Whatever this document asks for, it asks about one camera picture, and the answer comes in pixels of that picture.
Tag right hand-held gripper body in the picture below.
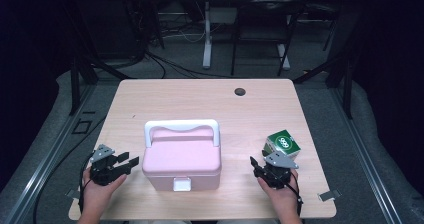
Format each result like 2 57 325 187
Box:
259 151 299 189

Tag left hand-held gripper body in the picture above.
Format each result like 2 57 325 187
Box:
89 144 118 187

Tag green carton box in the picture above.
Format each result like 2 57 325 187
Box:
263 129 302 161

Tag pink lidded storage box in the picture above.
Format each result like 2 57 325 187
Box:
142 118 223 192

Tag person's left hand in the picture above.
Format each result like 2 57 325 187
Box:
81 168 128 215

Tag person's right hand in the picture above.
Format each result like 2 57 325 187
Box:
257 172 303 218

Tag black metal stand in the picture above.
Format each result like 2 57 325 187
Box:
68 55 133 116
293 48 355 119

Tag white desk with legs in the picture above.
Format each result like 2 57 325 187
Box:
183 0 335 70

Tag black chair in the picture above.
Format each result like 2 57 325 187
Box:
230 0 303 77

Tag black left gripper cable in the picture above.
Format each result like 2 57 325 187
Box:
78 153 95 215

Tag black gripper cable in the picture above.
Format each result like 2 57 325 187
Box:
289 169 304 216
78 153 95 215

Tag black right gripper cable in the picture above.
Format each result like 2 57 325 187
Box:
289 169 304 216

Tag metal table edge bracket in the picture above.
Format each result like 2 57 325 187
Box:
65 188 83 201
318 189 342 202

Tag long black floor cable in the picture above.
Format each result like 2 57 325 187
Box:
32 116 107 224

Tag aluminium floor rail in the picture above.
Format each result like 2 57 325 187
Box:
0 83 98 224
332 86 403 224

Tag black floor cable bundle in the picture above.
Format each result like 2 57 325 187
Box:
144 50 234 80

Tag white floor cable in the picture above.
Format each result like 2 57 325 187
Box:
162 23 223 44

